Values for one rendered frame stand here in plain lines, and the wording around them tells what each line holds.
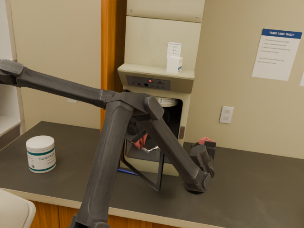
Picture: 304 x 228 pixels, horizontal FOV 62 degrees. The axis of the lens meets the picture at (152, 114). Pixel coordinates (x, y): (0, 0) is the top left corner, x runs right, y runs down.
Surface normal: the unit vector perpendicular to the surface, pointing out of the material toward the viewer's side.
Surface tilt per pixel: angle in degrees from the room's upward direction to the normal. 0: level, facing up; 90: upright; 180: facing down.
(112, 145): 64
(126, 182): 0
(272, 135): 90
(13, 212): 77
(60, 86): 52
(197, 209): 0
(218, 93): 90
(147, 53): 90
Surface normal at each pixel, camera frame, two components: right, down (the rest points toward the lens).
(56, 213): -0.15, 0.37
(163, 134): 0.69, -0.05
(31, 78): 0.50, -0.23
